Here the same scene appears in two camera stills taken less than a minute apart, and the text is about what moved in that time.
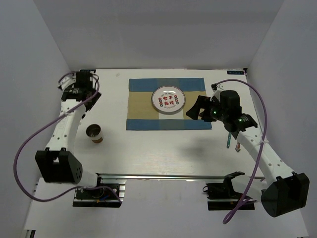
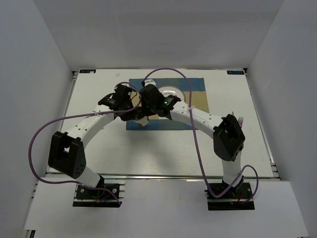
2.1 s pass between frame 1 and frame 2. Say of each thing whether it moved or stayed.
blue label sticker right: stayed
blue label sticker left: stayed
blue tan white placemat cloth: stayed
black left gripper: moved
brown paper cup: moved
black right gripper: moved
